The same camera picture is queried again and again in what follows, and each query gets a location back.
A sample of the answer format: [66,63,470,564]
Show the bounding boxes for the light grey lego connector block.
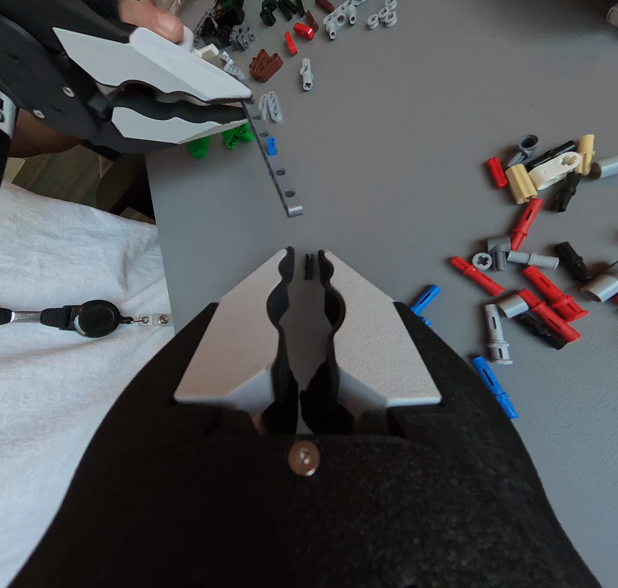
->
[219,51,246,80]

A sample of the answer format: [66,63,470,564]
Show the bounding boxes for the long grey lego beam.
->
[241,101,304,218]

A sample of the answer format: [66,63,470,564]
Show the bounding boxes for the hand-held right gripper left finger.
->
[173,246,296,416]

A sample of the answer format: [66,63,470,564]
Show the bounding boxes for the pile of mixed lego pins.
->
[409,133,618,421]

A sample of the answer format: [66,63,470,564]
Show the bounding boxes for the person's left hand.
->
[117,0,185,43]

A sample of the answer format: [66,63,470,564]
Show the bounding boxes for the brown lego bricks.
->
[249,48,284,83]

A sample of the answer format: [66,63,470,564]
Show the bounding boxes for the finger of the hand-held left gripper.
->
[104,86,250,145]
[52,28,253,106]

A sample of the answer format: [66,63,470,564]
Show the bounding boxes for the black mesh office chair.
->
[96,155,156,224]

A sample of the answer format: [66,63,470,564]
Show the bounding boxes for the black badge reel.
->
[71,300,168,339]

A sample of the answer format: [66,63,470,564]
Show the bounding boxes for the black lanyard strap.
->
[0,307,75,332]

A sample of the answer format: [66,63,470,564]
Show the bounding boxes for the person's left forearm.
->
[7,109,104,158]

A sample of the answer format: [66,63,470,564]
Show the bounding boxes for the light grey short lego liftarm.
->
[257,90,285,124]

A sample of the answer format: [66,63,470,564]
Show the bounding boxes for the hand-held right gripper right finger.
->
[318,249,443,409]

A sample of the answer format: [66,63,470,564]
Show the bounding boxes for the black green lego assembly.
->
[193,0,252,48]

